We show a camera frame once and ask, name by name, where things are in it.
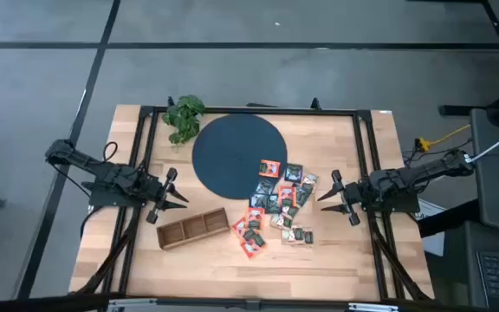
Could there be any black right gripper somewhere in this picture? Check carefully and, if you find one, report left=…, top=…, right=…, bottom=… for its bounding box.
left=317, top=170, right=363, bottom=227

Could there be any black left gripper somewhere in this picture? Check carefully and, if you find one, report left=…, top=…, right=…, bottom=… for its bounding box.
left=146, top=167, right=190, bottom=224

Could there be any orange tea packet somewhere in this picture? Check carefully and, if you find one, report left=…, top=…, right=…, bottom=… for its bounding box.
left=230, top=217, right=255, bottom=240
left=239, top=233, right=268, bottom=260
left=277, top=185, right=298, bottom=207
left=246, top=207, right=266, bottom=231
left=258, top=159, right=282, bottom=179

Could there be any dark blue tea packet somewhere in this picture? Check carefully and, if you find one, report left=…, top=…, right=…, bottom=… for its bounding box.
left=284, top=163, right=304, bottom=183
left=249, top=192, right=268, bottom=210

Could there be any wooden three-compartment tray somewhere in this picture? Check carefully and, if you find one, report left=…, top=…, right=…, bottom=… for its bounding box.
left=156, top=206, right=231, bottom=251

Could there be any round dark blue mat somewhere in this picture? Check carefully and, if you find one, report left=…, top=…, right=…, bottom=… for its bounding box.
left=191, top=113, right=288, bottom=200

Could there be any green leafy plant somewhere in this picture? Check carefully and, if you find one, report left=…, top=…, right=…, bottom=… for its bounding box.
left=161, top=94, right=207, bottom=146

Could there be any white paper sheet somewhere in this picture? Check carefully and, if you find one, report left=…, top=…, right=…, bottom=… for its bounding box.
left=418, top=198, right=446, bottom=257

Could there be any dark grey desk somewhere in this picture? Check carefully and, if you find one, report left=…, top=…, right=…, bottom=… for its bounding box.
left=470, top=107, right=499, bottom=235

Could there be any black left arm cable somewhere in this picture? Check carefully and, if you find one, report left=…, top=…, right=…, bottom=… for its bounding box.
left=101, top=140, right=119, bottom=164

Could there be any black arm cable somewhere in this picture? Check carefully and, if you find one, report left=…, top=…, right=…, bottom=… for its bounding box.
left=403, top=137, right=474, bottom=168
left=101, top=140, right=119, bottom=164

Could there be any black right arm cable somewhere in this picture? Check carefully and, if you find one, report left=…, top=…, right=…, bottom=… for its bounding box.
left=403, top=137, right=474, bottom=168

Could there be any yellow extension cord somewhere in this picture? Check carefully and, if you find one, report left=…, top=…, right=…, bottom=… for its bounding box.
left=414, top=124, right=472, bottom=153

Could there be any black aluminium table frame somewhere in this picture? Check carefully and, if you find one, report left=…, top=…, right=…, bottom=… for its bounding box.
left=68, top=95, right=436, bottom=304

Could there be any silver metal bracket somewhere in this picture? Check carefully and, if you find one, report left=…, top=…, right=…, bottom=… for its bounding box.
left=106, top=297, right=159, bottom=312
left=347, top=302, right=400, bottom=312

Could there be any white cable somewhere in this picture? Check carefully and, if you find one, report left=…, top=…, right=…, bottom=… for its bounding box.
left=465, top=123, right=499, bottom=164

